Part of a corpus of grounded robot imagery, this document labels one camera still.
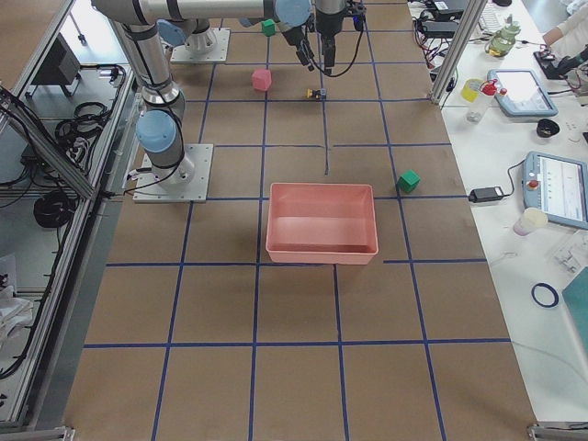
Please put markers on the yellow tape roll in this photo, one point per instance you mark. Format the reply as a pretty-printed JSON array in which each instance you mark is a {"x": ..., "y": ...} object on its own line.
[{"x": 471, "y": 89}]

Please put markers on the aluminium frame post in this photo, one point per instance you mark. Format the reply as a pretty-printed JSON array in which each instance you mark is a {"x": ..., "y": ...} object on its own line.
[{"x": 466, "y": 26}]

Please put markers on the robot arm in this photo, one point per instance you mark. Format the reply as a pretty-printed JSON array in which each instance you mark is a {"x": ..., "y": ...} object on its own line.
[
  {"x": 139, "y": 18},
  {"x": 159, "y": 129}
]

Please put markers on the teach pendant tablet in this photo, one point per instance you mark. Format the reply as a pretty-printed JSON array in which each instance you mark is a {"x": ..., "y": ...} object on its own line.
[
  {"x": 557, "y": 186},
  {"x": 525, "y": 96}
]

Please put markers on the glass jar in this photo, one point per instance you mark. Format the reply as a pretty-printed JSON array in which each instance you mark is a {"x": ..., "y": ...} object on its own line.
[{"x": 503, "y": 40}]

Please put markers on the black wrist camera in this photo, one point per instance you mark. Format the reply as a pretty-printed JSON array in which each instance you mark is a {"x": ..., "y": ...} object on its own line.
[{"x": 357, "y": 12}]

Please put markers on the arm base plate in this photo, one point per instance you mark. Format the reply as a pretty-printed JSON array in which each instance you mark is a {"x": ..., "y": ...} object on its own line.
[
  {"x": 189, "y": 182},
  {"x": 210, "y": 46}
]

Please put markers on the white squeeze bottle red cap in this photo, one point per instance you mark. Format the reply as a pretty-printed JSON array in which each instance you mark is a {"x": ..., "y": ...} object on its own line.
[{"x": 478, "y": 107}]

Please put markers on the pink plastic bin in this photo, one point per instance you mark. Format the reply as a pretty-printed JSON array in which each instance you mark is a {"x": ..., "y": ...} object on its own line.
[{"x": 321, "y": 224}]

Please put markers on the black power adapter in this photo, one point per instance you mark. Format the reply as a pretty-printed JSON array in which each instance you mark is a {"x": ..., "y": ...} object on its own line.
[{"x": 485, "y": 194}]

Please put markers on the black bowl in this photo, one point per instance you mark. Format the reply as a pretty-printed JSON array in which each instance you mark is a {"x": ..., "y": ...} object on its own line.
[{"x": 547, "y": 128}]

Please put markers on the green foam cube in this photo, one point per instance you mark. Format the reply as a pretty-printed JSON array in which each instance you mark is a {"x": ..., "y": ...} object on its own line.
[
  {"x": 268, "y": 27},
  {"x": 408, "y": 181}
]

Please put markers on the pink foam cube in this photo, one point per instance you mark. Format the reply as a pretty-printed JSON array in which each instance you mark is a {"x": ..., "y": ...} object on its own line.
[{"x": 261, "y": 80}]

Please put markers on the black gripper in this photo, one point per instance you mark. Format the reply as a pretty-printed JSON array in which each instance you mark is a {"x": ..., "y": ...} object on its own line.
[
  {"x": 329, "y": 25},
  {"x": 292, "y": 35}
]

